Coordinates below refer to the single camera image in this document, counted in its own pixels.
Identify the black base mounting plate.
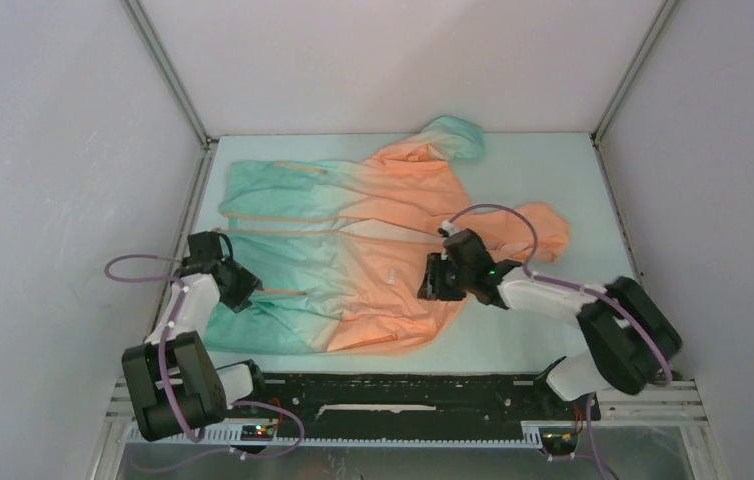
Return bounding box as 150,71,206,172
225,373,600,444

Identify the light foam table mat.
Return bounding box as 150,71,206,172
158,132,666,376

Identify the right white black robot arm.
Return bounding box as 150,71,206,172
417,229,683,418

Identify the teal and orange gradient jacket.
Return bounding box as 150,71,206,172
203,115,572,358

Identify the aluminium frame rail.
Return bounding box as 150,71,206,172
85,377,729,480

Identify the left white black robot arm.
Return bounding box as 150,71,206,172
121,231,269,443

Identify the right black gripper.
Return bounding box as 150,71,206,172
416,253,473,302

